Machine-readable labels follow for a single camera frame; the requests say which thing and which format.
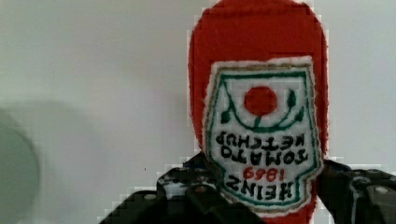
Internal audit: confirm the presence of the red plush ketchup bottle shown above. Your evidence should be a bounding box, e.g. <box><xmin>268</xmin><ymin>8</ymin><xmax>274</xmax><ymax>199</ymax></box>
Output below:
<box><xmin>189</xmin><ymin>0</ymin><xmax>328</xmax><ymax>224</ymax></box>

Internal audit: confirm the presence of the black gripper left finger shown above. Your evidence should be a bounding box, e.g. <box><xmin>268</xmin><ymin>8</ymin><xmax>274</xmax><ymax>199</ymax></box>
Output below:
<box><xmin>99</xmin><ymin>152</ymin><xmax>266</xmax><ymax>224</ymax></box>

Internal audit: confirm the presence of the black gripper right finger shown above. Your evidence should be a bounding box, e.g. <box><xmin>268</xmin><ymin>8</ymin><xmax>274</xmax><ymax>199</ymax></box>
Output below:
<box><xmin>318</xmin><ymin>160</ymin><xmax>396</xmax><ymax>224</ymax></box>

